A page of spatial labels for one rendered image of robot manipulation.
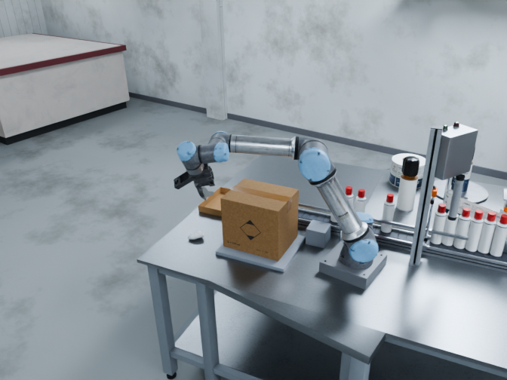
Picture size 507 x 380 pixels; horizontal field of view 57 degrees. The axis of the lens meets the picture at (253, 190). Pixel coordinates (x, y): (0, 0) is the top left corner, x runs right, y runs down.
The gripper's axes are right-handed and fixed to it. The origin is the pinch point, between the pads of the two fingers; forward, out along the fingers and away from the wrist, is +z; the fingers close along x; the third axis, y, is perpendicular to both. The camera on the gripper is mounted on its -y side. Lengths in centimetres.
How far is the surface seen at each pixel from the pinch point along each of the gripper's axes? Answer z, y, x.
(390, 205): 30, 84, -14
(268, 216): 9.5, 25.8, -15.1
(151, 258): 24.4, -34.7, -14.9
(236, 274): 22.6, 5.3, -33.6
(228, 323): 90, -14, -37
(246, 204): 7.9, 17.3, -7.4
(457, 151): -9, 107, -15
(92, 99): 310, -202, 386
